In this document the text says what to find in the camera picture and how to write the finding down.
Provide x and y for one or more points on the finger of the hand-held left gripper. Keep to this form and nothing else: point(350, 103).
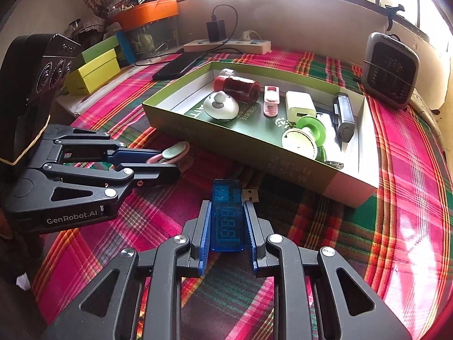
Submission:
point(155, 173)
point(134, 156)

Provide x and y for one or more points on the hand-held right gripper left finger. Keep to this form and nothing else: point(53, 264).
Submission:
point(204, 241)

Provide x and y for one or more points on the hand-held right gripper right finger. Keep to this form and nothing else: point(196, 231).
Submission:
point(249, 233)

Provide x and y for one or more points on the blue usb tester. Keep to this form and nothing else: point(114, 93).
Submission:
point(226, 219)

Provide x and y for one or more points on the green cardboard box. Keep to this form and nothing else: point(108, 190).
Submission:
point(283, 177)

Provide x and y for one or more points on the white dome gadget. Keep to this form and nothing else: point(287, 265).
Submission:
point(223, 109)

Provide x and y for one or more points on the green white spool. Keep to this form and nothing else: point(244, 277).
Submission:
point(300, 141)

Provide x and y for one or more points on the silver lighter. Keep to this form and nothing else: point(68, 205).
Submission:
point(334, 165)

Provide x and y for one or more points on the brown bottle red cap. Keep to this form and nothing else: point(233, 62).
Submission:
point(237, 86)

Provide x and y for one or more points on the clear white round cap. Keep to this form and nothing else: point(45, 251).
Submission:
point(226, 72)

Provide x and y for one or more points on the pink white clip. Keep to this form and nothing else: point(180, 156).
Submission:
point(271, 102)

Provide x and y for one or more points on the white charger adapter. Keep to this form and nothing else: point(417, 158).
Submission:
point(299, 106)

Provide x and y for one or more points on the dark grey electric shaver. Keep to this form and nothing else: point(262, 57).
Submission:
point(345, 120)

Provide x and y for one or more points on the yellow-green box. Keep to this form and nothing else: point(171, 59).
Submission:
point(93, 74)

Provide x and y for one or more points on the woven basket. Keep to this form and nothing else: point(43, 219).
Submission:
point(90, 26)

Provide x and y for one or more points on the black phone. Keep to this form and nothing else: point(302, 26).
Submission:
point(177, 67)

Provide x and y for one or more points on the blue box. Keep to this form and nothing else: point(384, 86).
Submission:
point(125, 47)

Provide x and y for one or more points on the glass tank orange rim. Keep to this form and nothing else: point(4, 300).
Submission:
point(148, 12)

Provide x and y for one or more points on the black charger adapter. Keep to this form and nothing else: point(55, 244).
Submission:
point(216, 31)

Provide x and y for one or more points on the white power strip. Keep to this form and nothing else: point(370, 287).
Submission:
point(247, 46)

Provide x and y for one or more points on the white plug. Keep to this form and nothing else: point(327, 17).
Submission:
point(247, 36)

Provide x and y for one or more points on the white paper scrap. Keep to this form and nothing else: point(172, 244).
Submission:
point(23, 281)

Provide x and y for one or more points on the grey small heater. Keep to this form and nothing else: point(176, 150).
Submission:
point(389, 71)

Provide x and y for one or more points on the black window hook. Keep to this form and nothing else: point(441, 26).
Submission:
point(391, 16)

